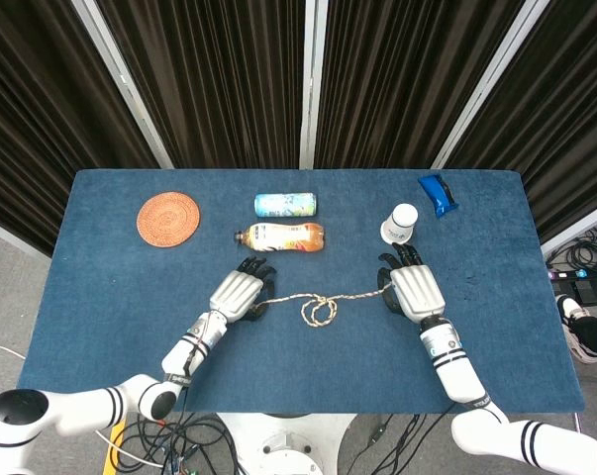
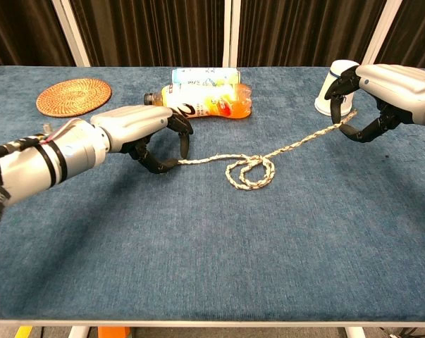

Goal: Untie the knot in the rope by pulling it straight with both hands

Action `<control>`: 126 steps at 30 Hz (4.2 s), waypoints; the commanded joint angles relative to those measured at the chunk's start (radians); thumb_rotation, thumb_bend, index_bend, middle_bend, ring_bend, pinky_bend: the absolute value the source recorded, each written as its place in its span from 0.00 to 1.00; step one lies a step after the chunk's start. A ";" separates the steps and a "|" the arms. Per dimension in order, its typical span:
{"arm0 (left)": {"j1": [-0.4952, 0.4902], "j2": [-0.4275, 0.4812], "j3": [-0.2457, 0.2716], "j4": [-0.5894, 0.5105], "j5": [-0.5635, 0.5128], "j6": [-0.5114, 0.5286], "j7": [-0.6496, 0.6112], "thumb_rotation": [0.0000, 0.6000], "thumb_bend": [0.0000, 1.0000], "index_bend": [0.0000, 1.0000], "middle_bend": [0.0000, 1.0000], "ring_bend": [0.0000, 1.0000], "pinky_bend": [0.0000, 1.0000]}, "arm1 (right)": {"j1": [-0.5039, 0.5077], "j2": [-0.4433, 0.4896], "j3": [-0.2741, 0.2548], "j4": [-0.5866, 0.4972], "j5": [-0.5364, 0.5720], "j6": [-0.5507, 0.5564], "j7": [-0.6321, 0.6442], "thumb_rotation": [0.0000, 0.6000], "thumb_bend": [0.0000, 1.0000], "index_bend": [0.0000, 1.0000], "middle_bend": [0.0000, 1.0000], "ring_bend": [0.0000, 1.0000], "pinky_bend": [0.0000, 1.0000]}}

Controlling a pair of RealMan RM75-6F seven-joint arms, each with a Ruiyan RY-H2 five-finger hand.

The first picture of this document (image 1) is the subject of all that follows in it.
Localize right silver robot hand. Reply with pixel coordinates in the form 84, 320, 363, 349
375, 242, 448, 326

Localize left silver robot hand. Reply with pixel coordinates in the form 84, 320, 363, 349
208, 255, 279, 326

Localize beige rope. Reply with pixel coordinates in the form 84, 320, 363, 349
255, 288, 396, 329

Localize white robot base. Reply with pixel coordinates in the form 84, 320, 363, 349
213, 413, 358, 475

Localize white paper cup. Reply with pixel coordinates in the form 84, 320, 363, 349
379, 203, 420, 246

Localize round woven rattan coaster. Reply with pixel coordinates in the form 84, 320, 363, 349
136, 191, 202, 247

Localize blue table cloth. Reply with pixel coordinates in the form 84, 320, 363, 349
16, 169, 586, 415

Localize orange drink plastic bottle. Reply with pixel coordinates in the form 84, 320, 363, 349
233, 222, 326, 254

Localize blue snack packet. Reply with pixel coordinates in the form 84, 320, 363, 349
417, 174, 460, 219

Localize light blue drink can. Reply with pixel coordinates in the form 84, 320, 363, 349
253, 192, 319, 219

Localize black power strip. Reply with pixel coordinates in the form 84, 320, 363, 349
547, 266, 597, 284

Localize white sneaker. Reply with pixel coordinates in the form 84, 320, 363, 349
556, 294, 597, 365

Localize dark brown pleated curtain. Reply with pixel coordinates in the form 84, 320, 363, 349
313, 0, 542, 170
0, 0, 161, 258
446, 0, 597, 246
95, 0, 309, 170

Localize black cable bundle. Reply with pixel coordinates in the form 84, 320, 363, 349
545, 225, 597, 271
112, 410, 259, 475
356, 413, 452, 449

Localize white partition frame post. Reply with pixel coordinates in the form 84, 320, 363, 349
299, 0, 329, 169
540, 210, 597, 258
71, 0, 175, 170
0, 215, 51, 258
430, 0, 559, 170

